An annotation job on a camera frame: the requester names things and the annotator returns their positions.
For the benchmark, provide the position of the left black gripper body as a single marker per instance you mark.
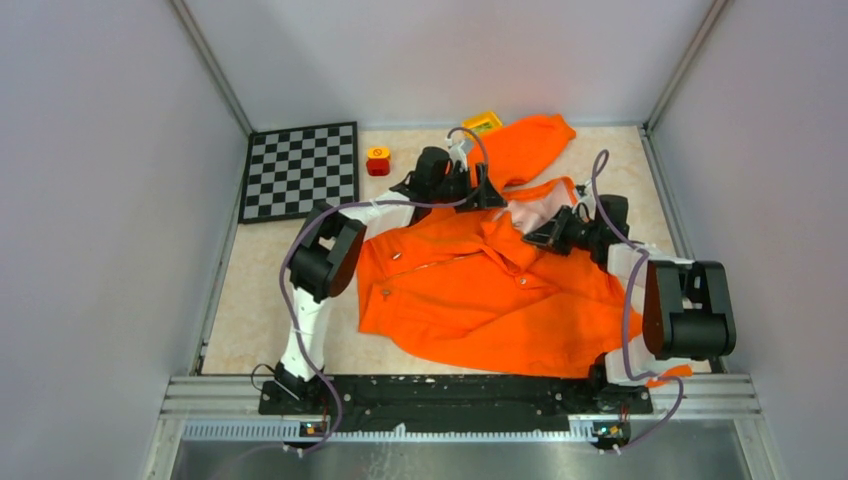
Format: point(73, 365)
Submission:
point(455, 187)

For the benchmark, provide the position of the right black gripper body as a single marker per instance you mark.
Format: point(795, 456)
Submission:
point(580, 234)

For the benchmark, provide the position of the orange jacket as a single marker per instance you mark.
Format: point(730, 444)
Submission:
point(465, 289)

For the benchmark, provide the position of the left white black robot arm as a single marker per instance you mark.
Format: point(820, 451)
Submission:
point(322, 261)

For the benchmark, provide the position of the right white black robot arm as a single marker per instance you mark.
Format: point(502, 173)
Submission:
point(686, 308)

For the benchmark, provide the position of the red and yellow block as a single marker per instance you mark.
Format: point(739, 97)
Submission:
point(378, 161)

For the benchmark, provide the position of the yellow toy crate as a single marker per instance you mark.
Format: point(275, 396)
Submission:
point(483, 123)

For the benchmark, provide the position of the black and white chessboard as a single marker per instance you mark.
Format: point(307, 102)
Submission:
point(288, 171)

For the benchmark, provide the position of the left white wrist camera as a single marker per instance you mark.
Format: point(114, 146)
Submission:
point(458, 149)

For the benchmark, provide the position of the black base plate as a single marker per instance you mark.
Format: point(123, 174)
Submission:
point(456, 403)

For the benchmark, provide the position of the aluminium frame rail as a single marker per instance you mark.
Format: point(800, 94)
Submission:
point(225, 408)

